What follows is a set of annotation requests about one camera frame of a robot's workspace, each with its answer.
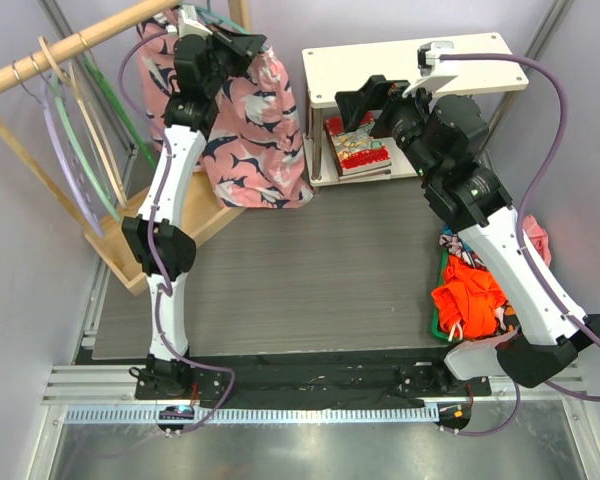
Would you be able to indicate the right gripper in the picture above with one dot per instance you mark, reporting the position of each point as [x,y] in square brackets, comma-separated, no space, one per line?
[374,96]

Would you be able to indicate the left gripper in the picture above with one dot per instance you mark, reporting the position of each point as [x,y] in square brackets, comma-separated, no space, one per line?
[248,44]

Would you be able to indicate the teal hanger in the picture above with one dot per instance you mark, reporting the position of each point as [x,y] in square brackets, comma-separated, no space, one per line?
[211,18]

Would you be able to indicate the pink patterned shorts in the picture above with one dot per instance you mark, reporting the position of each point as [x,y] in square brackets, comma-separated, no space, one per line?
[255,154]

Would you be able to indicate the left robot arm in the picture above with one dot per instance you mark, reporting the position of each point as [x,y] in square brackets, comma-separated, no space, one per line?
[154,234]

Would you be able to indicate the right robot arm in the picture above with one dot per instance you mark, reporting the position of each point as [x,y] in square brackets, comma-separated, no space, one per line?
[440,139]

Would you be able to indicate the dark green hanger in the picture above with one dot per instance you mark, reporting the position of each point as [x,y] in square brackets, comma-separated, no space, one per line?
[104,87]

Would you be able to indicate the wooden hanger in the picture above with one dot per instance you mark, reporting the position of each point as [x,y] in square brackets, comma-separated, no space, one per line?
[92,121]

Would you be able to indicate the mint green hanger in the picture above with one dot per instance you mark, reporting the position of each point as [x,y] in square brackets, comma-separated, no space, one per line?
[71,127]

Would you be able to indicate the lilac hanger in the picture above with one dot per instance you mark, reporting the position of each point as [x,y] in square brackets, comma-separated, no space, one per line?
[67,158]

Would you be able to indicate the white two-tier shelf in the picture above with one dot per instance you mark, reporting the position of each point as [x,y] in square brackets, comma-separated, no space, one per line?
[329,70]

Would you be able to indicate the red patterned book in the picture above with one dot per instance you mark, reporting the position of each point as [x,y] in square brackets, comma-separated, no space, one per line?
[356,152]

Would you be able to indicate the blue patterned garment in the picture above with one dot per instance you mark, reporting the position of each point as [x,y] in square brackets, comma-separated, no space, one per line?
[451,242]

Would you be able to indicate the orange garment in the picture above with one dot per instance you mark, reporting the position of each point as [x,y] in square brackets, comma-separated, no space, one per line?
[467,301]

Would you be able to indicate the pink garment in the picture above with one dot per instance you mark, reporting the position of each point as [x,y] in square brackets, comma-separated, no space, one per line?
[538,237]

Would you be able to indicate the green plastic tray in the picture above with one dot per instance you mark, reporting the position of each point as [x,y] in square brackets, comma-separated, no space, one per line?
[508,321]

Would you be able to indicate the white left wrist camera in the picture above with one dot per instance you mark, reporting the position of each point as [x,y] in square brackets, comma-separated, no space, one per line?
[190,24]

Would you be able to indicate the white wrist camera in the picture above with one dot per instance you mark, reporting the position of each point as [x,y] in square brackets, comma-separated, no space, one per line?
[190,24]
[435,72]

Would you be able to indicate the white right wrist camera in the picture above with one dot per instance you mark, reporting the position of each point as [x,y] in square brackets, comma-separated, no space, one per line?
[435,72]

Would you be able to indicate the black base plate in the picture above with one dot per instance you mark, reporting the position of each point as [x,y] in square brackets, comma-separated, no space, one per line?
[344,380]

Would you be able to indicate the white slotted cable duct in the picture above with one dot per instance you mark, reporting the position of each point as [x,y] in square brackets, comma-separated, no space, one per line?
[181,414]

